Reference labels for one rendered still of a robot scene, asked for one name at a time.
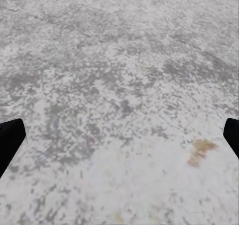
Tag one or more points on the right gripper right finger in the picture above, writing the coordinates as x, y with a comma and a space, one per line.
231, 134

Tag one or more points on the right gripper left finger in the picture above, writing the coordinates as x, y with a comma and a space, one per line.
12, 134

